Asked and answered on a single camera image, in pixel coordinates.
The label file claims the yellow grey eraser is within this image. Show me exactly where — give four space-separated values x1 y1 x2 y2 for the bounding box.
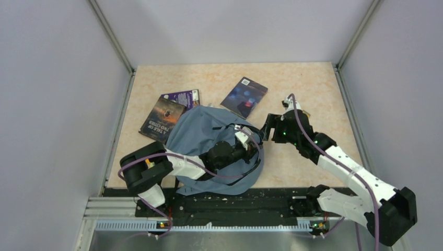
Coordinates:
302 110 311 118

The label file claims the blue grey backpack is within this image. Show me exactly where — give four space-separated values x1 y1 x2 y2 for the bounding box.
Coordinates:
166 106 265 196

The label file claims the colourful puzzle cube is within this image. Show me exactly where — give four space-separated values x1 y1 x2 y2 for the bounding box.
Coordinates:
145 159 155 168

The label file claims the metal frame rail left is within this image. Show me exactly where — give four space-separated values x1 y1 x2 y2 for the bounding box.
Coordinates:
74 0 136 251

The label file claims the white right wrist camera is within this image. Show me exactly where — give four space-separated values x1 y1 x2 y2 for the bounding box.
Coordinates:
282 98 302 112

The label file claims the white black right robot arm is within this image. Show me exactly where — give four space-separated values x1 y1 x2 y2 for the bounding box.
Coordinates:
261 110 417 246

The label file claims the purple cover book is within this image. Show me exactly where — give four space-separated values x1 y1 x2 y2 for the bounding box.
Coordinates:
160 89 201 111

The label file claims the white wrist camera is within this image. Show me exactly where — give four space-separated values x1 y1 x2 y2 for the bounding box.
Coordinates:
234 124 252 150
282 98 302 112

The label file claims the dark blue paperback book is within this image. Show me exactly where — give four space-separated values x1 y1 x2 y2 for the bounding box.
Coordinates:
220 77 268 119

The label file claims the brown cover book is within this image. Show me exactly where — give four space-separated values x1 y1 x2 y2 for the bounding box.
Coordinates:
139 96 186 144

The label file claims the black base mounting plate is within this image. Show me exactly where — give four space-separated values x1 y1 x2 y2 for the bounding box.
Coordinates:
102 185 342 227

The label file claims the metal frame rail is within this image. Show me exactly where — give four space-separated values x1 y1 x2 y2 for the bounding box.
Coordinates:
74 0 136 251
334 0 409 251

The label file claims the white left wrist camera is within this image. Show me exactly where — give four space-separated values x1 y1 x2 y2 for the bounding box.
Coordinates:
234 124 252 150

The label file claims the aluminium front rail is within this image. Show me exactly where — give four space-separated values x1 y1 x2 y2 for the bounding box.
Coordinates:
83 197 399 233

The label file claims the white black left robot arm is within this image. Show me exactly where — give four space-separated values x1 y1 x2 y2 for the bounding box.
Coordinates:
118 140 262 216

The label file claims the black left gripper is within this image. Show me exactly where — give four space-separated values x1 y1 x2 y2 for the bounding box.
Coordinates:
216 140 262 170

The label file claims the metal frame rail right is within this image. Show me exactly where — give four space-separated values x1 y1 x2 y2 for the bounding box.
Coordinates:
334 0 409 251

